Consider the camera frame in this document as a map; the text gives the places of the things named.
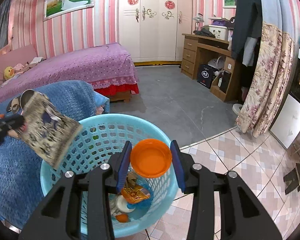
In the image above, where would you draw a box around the orange plastic lid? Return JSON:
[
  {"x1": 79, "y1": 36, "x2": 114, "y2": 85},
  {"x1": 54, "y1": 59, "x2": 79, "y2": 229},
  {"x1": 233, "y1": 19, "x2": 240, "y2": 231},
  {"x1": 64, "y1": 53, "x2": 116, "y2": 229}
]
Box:
[{"x1": 130, "y1": 139, "x2": 172, "y2": 179}]

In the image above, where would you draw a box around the white storage box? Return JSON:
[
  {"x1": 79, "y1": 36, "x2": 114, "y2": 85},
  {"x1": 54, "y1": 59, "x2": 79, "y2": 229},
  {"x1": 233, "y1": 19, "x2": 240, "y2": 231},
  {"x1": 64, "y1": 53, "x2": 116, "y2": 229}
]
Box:
[{"x1": 207, "y1": 25, "x2": 229, "y2": 40}]

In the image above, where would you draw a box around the light blue plastic basket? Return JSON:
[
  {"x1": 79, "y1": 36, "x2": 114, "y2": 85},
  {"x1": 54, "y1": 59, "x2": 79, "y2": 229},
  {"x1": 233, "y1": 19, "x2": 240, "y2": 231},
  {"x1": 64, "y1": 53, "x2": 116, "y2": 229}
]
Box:
[{"x1": 40, "y1": 114, "x2": 179, "y2": 238}]

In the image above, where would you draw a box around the black box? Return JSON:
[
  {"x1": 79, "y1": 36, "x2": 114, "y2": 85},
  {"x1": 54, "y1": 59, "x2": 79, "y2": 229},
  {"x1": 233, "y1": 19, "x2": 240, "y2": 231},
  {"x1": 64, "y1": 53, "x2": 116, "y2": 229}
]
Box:
[{"x1": 219, "y1": 70, "x2": 232, "y2": 93}]

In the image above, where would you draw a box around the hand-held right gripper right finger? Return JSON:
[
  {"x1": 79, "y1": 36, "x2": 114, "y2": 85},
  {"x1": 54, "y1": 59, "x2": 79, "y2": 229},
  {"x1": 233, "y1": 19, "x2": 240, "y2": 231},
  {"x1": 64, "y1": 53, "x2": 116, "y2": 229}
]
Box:
[{"x1": 170, "y1": 140, "x2": 283, "y2": 240}]

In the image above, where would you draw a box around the yellow duck plush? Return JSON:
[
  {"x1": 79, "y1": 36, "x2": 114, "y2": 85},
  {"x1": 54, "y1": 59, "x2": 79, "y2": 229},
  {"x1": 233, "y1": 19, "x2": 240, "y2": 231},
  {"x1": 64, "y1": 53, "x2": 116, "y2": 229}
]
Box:
[{"x1": 3, "y1": 66, "x2": 15, "y2": 80}]

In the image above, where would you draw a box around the white cabinet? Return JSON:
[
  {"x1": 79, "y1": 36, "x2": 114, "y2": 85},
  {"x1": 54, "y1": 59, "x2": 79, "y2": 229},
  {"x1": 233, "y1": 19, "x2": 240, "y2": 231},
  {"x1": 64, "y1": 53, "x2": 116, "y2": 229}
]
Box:
[{"x1": 270, "y1": 47, "x2": 300, "y2": 149}]

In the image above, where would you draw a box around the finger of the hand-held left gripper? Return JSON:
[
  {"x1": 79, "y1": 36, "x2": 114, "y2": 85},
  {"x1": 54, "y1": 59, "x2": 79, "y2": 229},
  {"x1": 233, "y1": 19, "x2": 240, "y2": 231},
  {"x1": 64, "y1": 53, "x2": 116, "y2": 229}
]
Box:
[{"x1": 1, "y1": 115, "x2": 25, "y2": 133}]

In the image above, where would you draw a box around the white wardrobe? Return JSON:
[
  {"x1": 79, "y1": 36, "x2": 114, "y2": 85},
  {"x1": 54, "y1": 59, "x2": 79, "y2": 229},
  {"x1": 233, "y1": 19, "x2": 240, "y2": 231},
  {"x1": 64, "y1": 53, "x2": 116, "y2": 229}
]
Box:
[{"x1": 119, "y1": 0, "x2": 193, "y2": 63}]

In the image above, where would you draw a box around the pink headboard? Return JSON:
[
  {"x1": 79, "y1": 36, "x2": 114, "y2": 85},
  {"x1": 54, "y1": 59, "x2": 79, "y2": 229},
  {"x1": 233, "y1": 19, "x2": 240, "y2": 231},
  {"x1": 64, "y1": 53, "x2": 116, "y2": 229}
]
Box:
[{"x1": 0, "y1": 44, "x2": 38, "y2": 90}]

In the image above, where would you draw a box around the cardboard tube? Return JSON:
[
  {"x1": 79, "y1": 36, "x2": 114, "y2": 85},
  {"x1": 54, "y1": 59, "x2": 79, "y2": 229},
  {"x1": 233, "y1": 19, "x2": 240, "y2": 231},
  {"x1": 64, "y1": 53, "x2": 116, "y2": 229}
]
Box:
[{"x1": 10, "y1": 99, "x2": 22, "y2": 113}]

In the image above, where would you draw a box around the white fan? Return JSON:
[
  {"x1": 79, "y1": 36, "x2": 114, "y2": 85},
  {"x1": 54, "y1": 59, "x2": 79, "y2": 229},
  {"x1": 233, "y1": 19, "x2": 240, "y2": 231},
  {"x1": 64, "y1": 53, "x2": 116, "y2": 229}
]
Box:
[{"x1": 207, "y1": 56, "x2": 225, "y2": 70}]

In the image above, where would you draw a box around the silver black snack wrapper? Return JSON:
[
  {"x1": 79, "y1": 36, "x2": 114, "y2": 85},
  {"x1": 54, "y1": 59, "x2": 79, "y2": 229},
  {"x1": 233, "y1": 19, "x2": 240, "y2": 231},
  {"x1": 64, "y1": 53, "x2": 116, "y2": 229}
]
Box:
[{"x1": 20, "y1": 91, "x2": 83, "y2": 169}]

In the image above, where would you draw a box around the framed wedding picture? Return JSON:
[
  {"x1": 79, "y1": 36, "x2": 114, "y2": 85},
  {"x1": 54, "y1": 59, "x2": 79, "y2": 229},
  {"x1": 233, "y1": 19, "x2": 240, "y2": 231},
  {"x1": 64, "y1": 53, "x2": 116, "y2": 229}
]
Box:
[{"x1": 43, "y1": 0, "x2": 95, "y2": 22}]

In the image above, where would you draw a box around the grey hanging cloth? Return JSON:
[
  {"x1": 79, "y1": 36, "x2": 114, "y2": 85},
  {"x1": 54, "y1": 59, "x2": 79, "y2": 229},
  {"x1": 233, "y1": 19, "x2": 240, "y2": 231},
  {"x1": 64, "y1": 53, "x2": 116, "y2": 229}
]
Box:
[{"x1": 0, "y1": 0, "x2": 13, "y2": 53}]

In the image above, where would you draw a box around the dark hanging jacket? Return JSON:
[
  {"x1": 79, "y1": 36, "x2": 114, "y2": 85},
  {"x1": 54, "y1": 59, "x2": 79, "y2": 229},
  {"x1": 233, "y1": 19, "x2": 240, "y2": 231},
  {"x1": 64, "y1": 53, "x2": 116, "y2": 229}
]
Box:
[{"x1": 231, "y1": 0, "x2": 263, "y2": 67}]

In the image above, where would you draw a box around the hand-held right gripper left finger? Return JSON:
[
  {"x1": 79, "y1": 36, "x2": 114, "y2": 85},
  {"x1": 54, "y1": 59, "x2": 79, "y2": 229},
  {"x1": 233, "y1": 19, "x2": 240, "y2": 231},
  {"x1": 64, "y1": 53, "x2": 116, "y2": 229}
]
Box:
[{"x1": 19, "y1": 141, "x2": 133, "y2": 240}]

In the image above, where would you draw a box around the bed with purple dotted cover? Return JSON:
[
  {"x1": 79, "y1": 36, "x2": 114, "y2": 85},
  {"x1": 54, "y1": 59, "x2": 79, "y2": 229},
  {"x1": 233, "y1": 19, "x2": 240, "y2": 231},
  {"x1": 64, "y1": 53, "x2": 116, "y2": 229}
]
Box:
[{"x1": 0, "y1": 42, "x2": 140, "y2": 108}]

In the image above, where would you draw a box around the blue fleece blanket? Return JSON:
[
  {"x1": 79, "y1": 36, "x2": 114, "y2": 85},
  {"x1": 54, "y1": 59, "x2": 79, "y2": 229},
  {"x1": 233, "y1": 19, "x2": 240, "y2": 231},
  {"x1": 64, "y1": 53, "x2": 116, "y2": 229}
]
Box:
[{"x1": 0, "y1": 80, "x2": 110, "y2": 230}]

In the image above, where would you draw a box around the black paper bag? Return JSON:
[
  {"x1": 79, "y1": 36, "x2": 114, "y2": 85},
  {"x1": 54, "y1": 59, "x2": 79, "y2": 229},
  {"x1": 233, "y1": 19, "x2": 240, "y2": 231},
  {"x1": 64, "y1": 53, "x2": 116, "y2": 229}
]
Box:
[{"x1": 197, "y1": 64, "x2": 215, "y2": 88}]

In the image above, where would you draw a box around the dark cloth on desk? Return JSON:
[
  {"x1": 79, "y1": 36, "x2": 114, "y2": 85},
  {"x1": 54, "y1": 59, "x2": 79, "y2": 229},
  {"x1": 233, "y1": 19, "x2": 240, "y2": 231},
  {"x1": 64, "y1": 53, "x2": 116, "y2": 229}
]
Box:
[{"x1": 193, "y1": 28, "x2": 215, "y2": 38}]

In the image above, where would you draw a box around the wooden desk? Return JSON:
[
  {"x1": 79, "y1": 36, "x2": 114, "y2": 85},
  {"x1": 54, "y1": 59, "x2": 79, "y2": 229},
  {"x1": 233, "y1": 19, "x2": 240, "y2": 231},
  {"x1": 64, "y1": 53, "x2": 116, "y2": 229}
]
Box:
[{"x1": 181, "y1": 33, "x2": 243, "y2": 102}]

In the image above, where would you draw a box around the orange snack packet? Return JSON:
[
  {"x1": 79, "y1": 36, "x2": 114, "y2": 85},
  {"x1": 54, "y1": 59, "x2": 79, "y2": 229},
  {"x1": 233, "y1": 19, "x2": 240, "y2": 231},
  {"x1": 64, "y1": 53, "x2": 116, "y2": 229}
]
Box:
[{"x1": 121, "y1": 184, "x2": 150, "y2": 204}]

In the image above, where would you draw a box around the desk lamp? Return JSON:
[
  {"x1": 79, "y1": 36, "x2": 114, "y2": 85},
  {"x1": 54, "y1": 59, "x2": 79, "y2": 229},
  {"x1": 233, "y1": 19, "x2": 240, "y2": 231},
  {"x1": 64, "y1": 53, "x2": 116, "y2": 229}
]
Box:
[{"x1": 192, "y1": 13, "x2": 205, "y2": 32}]

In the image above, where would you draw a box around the small wooden stool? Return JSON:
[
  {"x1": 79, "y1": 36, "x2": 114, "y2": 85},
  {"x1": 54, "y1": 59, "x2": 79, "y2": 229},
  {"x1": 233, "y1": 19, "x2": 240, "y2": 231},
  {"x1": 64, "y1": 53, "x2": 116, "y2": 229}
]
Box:
[{"x1": 283, "y1": 162, "x2": 300, "y2": 195}]

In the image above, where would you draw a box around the floral curtain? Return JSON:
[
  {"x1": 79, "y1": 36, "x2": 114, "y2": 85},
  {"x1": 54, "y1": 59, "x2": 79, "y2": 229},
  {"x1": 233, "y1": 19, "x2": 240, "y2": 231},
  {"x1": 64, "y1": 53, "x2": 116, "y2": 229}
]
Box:
[{"x1": 235, "y1": 0, "x2": 300, "y2": 138}]

